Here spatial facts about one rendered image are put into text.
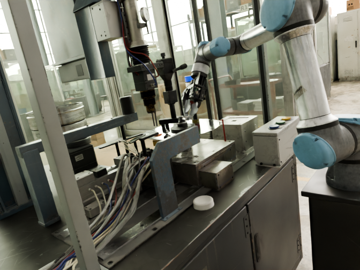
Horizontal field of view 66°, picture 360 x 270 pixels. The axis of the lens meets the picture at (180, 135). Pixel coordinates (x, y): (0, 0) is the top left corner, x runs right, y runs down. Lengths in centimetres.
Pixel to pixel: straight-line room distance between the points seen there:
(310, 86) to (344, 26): 855
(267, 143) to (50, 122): 85
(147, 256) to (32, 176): 50
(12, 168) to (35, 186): 26
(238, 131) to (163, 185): 59
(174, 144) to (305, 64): 46
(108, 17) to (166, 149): 50
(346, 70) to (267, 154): 832
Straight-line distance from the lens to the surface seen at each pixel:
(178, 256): 78
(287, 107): 144
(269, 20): 90
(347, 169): 102
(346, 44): 940
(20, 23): 63
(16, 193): 134
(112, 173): 113
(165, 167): 89
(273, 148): 118
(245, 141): 138
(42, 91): 62
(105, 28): 107
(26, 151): 105
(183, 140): 94
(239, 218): 105
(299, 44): 88
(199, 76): 122
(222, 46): 118
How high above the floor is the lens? 121
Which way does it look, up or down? 14 degrees down
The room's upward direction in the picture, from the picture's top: 10 degrees counter-clockwise
